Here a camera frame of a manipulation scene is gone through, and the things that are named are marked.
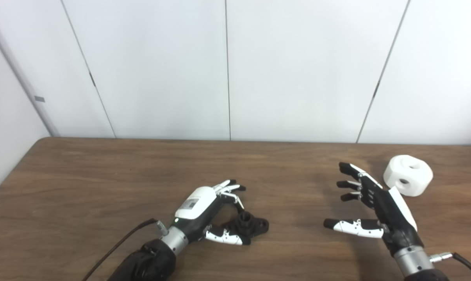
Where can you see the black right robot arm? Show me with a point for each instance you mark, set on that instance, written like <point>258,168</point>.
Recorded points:
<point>417,265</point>

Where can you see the black flanged holder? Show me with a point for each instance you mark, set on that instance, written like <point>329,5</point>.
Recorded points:
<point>251,224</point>

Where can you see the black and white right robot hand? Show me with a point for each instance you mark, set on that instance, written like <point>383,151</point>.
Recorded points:
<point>395,218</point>

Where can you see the round white plastic piece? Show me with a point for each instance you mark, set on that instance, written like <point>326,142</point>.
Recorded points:
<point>403,169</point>

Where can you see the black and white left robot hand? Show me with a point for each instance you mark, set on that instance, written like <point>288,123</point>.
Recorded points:
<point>196,203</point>

